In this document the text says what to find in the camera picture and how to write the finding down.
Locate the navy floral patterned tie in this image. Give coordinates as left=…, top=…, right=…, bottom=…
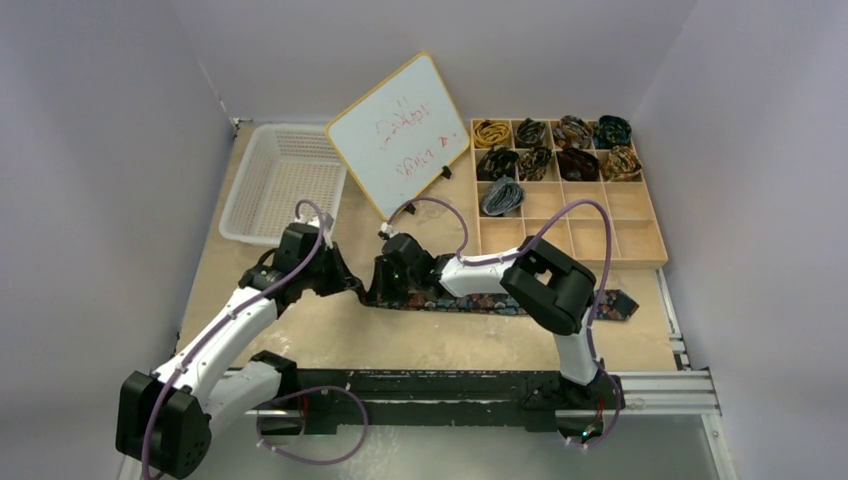
left=350, top=282, right=640, bottom=322

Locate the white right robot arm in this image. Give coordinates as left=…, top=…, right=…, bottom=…
left=360, top=234, right=601, bottom=407

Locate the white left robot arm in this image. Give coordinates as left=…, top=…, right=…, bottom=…
left=115, top=217, right=359, bottom=479

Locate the white plastic basket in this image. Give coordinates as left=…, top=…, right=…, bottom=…
left=218, top=123, right=347, bottom=247

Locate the grey rolled tie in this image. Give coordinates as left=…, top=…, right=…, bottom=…
left=480, top=176, right=526, bottom=217

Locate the black gold rolled tie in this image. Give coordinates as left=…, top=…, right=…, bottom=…
left=476, top=145, right=520, bottom=182

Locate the wooden compartment tray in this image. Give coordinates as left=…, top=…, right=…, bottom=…
left=469, top=118, right=669, bottom=269

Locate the yellow rolled tie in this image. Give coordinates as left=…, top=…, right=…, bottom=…
left=472, top=119, right=513, bottom=149

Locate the dark olive rolled tie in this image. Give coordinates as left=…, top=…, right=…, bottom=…
left=517, top=146, right=553, bottom=181

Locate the dark maroon rolled tie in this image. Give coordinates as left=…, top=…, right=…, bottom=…
left=557, top=147, right=600, bottom=182

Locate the brown patterned rolled tie top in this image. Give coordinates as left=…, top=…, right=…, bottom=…
left=552, top=115, right=593, bottom=149

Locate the orange brown rolled tie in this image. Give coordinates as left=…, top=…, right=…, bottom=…
left=600, top=145, right=642, bottom=182

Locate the teal dark rolled tie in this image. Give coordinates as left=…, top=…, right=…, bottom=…
left=593, top=115, right=632, bottom=150

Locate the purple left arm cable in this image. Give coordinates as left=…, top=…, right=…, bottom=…
left=140, top=199, right=334, bottom=480

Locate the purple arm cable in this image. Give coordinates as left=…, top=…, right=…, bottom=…
left=384, top=196, right=625, bottom=448
left=140, top=199, right=334, bottom=480

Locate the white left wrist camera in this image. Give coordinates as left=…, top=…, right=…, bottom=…
left=320, top=212, right=335, bottom=233

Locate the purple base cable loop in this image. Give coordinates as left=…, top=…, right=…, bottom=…
left=254, top=385, right=370, bottom=467

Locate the white board with yellow frame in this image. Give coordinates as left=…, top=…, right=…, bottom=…
left=325, top=51, right=471, bottom=220

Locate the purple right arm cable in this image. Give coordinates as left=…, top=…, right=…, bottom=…
left=384, top=196, right=625, bottom=448

